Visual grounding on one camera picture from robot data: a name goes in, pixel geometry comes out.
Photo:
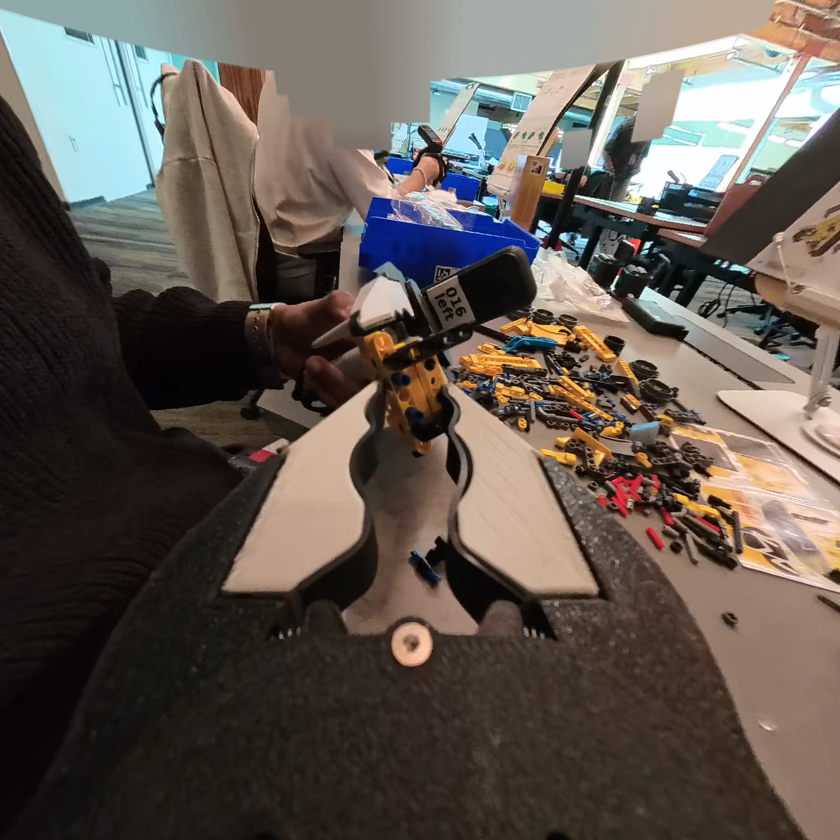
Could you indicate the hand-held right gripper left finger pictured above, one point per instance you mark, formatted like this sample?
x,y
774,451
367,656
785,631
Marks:
x,y
302,518

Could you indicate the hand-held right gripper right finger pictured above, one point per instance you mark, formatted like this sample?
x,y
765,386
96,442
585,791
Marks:
x,y
518,518

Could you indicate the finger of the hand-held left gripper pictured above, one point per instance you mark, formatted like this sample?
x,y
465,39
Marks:
x,y
348,333
384,298

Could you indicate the yellow toy brick assembly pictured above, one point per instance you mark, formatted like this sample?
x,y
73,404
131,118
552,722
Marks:
x,y
410,387

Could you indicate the person's left forearm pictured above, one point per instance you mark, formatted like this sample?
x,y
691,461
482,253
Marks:
x,y
184,348

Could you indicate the person's left hand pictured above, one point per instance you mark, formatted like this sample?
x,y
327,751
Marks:
x,y
295,334

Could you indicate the blue plastic bin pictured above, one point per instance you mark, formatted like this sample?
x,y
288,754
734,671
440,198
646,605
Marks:
x,y
407,249

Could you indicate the red and white object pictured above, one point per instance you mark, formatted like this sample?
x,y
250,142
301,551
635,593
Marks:
x,y
262,456

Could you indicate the clear plastic bag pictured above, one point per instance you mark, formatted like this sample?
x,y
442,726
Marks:
x,y
564,282

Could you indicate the clear plastic bags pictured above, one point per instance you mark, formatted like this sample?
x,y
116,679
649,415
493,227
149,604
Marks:
x,y
426,210

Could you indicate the cardboard box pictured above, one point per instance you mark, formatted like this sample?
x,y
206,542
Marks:
x,y
528,197

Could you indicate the blue toy pin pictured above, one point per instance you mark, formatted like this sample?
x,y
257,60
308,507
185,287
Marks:
x,y
425,564

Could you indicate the black round object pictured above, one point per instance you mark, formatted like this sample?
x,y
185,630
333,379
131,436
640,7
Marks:
x,y
635,282
604,270

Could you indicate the red toy pin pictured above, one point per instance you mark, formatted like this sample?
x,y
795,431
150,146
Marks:
x,y
655,538

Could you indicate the pile of toy bricks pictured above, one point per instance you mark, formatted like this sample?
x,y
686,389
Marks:
x,y
577,394

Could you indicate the black desk leg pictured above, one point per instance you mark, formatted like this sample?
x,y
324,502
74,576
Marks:
x,y
577,164

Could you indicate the black hand-held device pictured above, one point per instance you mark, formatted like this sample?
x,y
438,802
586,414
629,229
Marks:
x,y
430,141

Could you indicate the wooden desk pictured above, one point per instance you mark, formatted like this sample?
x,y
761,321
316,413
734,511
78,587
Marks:
x,y
630,211

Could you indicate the black flat device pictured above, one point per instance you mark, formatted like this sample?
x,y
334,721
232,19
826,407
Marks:
x,y
653,316

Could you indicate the beige jacket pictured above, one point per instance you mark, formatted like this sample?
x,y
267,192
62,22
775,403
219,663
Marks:
x,y
203,184

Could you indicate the black desktop device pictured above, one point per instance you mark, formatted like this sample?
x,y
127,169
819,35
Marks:
x,y
689,197

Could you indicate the yellow instruction booklet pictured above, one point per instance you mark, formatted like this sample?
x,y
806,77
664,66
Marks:
x,y
774,525

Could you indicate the white stand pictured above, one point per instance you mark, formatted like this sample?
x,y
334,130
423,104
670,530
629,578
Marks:
x,y
761,413

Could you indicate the black board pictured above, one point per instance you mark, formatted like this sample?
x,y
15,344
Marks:
x,y
774,197

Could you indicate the black toy stick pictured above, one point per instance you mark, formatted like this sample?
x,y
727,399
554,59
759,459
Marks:
x,y
828,604

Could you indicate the printed instruction page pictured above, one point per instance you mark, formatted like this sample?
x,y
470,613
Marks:
x,y
807,249

